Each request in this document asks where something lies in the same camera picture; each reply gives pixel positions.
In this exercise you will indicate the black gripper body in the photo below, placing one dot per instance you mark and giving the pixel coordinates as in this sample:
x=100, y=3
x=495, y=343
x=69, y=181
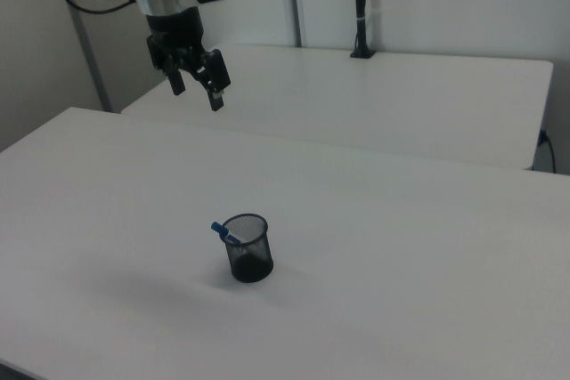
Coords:
x=176, y=35

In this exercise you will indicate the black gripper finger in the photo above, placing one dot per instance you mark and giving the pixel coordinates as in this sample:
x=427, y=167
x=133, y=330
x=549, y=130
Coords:
x=176, y=77
x=216, y=75

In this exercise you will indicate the blue and white marker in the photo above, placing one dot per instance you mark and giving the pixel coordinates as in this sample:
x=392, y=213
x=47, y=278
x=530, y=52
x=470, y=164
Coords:
x=217, y=228

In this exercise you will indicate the white side table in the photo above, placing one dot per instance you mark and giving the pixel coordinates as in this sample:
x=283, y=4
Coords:
x=356, y=99

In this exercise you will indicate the black mesh pen cup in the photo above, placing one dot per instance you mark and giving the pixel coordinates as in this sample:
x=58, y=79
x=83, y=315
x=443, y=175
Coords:
x=249, y=264

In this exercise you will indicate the black camera pole with tie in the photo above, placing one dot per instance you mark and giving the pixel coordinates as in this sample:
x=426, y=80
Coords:
x=360, y=6

